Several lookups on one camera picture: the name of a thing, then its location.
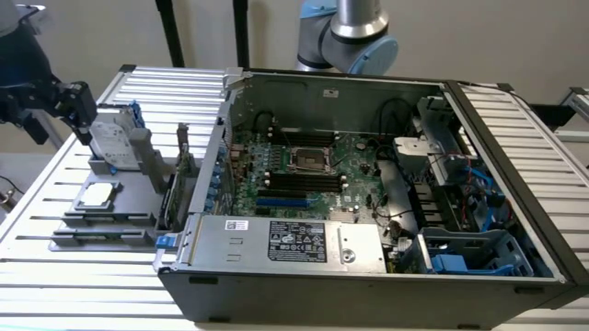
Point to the silver CPU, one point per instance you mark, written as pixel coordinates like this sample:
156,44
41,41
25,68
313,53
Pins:
95,194

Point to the CPU socket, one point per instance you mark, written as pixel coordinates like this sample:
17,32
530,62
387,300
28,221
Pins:
310,158

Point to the black fan shroud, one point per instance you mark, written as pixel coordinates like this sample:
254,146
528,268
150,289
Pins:
434,207

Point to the green motherboard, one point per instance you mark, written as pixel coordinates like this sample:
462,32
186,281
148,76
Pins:
354,179

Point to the black open PC case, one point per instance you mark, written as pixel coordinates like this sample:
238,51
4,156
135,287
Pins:
367,300

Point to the dark RAM stick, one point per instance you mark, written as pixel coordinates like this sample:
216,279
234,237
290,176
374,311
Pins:
99,236

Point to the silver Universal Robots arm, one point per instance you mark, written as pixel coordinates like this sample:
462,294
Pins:
354,20

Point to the black bracket plate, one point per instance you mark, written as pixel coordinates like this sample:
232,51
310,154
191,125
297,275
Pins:
549,113

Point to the black expansion slot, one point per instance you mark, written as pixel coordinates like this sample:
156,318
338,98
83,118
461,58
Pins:
282,193

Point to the blue case latch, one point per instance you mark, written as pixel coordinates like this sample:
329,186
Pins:
166,242

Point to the silver hard disk blue caddy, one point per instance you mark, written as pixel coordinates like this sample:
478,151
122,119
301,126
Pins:
112,145

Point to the blue plastic drive cage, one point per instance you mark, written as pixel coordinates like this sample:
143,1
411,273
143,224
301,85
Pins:
478,251

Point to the silver disk bay cage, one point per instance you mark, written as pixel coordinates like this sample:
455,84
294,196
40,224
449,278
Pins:
433,138

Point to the grey parts rack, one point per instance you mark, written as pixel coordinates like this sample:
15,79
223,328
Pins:
134,207

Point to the green graphics card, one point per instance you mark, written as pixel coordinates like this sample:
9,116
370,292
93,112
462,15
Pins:
176,193

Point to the black RAM slot bank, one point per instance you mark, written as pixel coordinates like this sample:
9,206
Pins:
306,139
306,180

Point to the blue expansion slot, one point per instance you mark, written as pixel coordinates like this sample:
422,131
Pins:
282,203

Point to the silver power supply unit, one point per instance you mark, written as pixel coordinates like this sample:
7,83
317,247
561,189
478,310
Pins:
284,243

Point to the silver chipset heatsink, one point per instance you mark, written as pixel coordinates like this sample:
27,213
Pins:
342,216

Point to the black stand pole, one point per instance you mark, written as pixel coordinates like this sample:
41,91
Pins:
240,31
171,31

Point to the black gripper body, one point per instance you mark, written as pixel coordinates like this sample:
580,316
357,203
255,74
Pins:
27,98

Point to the aluminium profile frame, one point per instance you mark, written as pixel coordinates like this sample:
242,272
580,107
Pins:
574,117

